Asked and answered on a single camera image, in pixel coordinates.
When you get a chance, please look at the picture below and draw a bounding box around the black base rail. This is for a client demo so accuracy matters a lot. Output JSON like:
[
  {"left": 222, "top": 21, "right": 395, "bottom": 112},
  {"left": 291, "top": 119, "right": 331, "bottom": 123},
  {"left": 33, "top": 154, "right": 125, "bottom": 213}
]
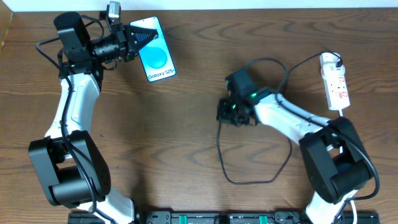
[{"left": 67, "top": 211, "right": 381, "bottom": 224}]

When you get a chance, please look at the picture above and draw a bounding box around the black USB charging cable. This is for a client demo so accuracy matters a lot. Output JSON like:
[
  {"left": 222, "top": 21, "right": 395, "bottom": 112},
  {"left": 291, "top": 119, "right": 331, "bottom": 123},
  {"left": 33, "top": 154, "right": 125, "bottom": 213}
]
[{"left": 216, "top": 51, "right": 344, "bottom": 185}]

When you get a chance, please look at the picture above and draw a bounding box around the white power strip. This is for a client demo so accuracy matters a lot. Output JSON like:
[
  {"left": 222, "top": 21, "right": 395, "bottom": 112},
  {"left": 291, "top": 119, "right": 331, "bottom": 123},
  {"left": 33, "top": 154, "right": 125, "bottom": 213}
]
[{"left": 323, "top": 75, "right": 350, "bottom": 111}]

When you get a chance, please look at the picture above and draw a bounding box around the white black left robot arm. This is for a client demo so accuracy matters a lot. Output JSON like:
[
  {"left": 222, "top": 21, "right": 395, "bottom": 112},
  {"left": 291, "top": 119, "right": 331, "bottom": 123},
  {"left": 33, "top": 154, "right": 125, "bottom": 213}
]
[{"left": 29, "top": 11, "right": 159, "bottom": 223}]

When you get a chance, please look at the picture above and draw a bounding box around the blue Galaxy smartphone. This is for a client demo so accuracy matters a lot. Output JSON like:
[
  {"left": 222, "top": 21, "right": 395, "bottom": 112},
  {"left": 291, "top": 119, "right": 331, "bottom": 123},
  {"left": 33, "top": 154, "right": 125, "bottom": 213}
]
[{"left": 130, "top": 17, "right": 177, "bottom": 82}]

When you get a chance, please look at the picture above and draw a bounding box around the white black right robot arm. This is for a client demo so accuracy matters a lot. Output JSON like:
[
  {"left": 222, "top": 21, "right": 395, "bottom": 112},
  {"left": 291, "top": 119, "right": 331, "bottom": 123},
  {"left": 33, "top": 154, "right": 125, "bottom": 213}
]
[{"left": 216, "top": 70, "right": 380, "bottom": 223}]

